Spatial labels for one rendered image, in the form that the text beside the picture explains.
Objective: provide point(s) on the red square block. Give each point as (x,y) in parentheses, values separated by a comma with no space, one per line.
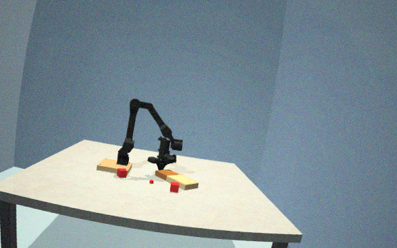
(122,173)
(174,187)

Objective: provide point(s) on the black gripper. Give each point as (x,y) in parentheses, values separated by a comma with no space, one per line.
(160,163)

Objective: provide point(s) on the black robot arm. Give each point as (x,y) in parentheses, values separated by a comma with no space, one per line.
(176,144)

